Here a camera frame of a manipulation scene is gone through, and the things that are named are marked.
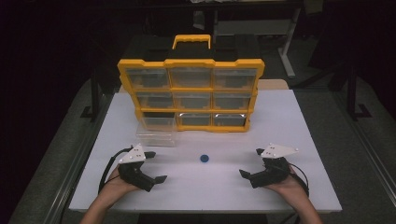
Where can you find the grid of clear drawers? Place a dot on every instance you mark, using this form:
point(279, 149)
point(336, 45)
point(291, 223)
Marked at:
point(193, 101)

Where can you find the tan wooden board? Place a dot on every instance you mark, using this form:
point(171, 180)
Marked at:
point(274, 84)

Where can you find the black metal stand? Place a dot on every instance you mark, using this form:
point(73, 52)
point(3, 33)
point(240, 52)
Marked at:
point(95, 99)
point(353, 93)

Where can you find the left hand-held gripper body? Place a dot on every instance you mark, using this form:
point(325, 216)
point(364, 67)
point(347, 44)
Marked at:
point(134, 174)

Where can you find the person's left hand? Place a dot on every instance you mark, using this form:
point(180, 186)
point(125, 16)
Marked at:
point(115, 187)

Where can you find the yellow and black organizer cabinet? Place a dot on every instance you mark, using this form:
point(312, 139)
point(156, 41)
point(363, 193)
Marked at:
point(190, 63)

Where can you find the small blue round disc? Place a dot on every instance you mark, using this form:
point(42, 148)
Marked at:
point(204, 158)

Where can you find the clear plastic drawer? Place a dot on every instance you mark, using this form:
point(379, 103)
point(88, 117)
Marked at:
point(157, 137)

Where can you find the person's right hand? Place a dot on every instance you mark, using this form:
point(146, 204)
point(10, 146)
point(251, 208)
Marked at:
point(288, 188)

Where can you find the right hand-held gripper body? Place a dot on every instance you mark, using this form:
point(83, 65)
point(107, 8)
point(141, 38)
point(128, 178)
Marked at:
point(271, 172)

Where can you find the white desk frame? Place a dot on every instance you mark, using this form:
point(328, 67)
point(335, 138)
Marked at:
point(288, 46)

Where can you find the aluminium rail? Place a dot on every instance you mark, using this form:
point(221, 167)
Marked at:
point(367, 146)
point(73, 174)

